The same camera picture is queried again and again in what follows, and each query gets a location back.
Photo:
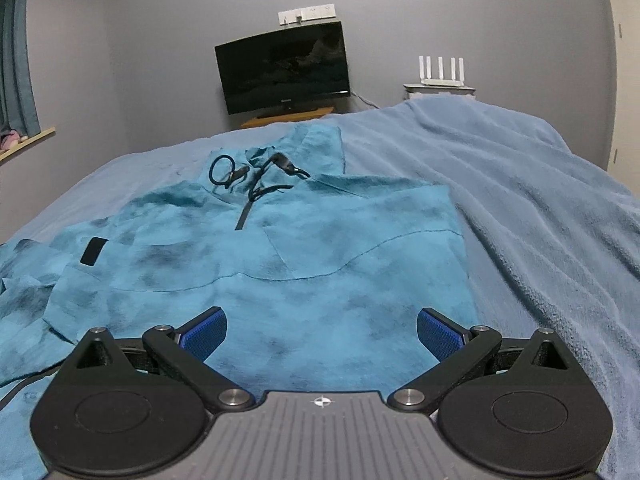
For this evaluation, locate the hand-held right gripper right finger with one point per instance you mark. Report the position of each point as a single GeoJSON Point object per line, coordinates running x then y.
{"type": "Point", "coordinates": [440, 335]}

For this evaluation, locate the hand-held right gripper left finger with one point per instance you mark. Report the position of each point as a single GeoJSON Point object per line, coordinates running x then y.
{"type": "Point", "coordinates": [206, 332]}

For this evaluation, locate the teal mottled hoodie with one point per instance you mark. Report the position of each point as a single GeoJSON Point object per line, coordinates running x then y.
{"type": "Point", "coordinates": [300, 305]}

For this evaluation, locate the light blue fleece blanket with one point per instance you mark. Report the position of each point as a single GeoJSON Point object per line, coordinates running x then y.
{"type": "Point", "coordinates": [530, 210]}

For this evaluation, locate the wooden monitor stand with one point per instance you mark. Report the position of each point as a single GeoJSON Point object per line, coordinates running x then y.
{"type": "Point", "coordinates": [285, 116]}

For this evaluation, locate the white router with antennas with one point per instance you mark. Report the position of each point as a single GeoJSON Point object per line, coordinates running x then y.
{"type": "Point", "coordinates": [440, 82]}

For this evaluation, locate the wooden window sill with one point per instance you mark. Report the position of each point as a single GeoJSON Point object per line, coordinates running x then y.
{"type": "Point", "coordinates": [30, 141]}

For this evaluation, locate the pink soft item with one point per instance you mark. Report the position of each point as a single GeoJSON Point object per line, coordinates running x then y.
{"type": "Point", "coordinates": [8, 140]}

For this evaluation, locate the black flat screen monitor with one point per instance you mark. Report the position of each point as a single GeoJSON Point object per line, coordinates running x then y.
{"type": "Point", "coordinates": [282, 66]}

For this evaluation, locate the white wardrobe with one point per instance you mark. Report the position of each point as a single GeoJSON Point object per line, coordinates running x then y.
{"type": "Point", "coordinates": [625, 60]}

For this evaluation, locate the blue curtain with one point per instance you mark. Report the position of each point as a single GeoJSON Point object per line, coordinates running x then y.
{"type": "Point", "coordinates": [15, 60]}

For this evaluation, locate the white wall power strip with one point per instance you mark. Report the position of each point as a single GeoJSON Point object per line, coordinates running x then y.
{"type": "Point", "coordinates": [312, 12]}

